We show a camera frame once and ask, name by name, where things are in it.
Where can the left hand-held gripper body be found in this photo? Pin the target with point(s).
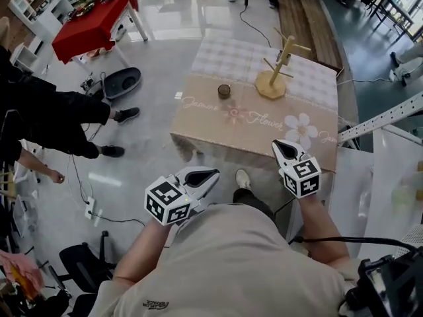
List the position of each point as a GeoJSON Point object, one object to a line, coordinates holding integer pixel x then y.
{"type": "Point", "coordinates": [167, 198]}

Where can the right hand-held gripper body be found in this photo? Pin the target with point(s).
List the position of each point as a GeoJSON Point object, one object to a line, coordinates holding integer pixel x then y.
{"type": "Point", "coordinates": [302, 177]}

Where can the wooden mug tree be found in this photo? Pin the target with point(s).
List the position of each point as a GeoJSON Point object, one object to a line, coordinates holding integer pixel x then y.
{"type": "Point", "coordinates": [270, 84]}

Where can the person's left forearm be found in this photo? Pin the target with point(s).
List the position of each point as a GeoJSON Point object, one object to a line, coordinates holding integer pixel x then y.
{"type": "Point", "coordinates": [142, 249]}

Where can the person's right forearm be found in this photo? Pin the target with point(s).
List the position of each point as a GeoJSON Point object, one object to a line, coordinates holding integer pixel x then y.
{"type": "Point", "coordinates": [322, 230]}

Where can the person's dark trouser leg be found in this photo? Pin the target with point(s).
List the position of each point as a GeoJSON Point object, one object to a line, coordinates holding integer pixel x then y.
{"type": "Point", "coordinates": [252, 201]}

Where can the person's white shoe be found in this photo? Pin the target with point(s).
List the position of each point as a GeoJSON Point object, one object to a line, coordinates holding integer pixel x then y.
{"type": "Point", "coordinates": [243, 178]}

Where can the beige floral tablecloth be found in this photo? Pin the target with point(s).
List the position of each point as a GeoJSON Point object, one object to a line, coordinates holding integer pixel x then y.
{"type": "Point", "coordinates": [251, 124]}

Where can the white power strip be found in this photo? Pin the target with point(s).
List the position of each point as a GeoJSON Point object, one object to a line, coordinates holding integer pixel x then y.
{"type": "Point", "coordinates": [89, 207]}

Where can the person's beige shirt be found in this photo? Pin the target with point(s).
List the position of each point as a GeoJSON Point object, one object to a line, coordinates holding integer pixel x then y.
{"type": "Point", "coordinates": [228, 263]}

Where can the white board panel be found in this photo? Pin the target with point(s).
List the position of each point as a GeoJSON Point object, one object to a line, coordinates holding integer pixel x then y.
{"type": "Point", "coordinates": [393, 183]}

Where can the white perforated metal beam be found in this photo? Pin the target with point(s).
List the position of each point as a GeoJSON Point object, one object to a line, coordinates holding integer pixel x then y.
{"type": "Point", "coordinates": [380, 117]}

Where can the black office chair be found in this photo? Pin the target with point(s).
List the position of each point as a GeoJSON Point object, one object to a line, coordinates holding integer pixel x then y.
{"type": "Point", "coordinates": [84, 269]}

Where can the grey oval floor device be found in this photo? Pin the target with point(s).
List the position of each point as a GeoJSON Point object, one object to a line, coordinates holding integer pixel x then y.
{"type": "Point", "coordinates": [120, 82]}

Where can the wooden floor platform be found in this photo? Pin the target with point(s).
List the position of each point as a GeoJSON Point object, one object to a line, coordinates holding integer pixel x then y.
{"type": "Point", "coordinates": [307, 18]}

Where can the pink cloth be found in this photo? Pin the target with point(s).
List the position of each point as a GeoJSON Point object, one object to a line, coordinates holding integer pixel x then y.
{"type": "Point", "coordinates": [21, 271]}

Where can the table with red cloth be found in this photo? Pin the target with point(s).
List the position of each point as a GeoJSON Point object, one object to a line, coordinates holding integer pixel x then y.
{"type": "Point", "coordinates": [96, 21]}

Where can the white shelf unit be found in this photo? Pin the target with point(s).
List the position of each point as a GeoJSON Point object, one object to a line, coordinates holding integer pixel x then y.
{"type": "Point", "coordinates": [34, 5]}

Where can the black camera device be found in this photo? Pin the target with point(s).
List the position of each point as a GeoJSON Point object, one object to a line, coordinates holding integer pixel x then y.
{"type": "Point", "coordinates": [386, 286]}

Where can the black frame table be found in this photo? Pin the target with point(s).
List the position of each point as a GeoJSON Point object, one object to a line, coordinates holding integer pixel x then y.
{"type": "Point", "coordinates": [390, 5]}

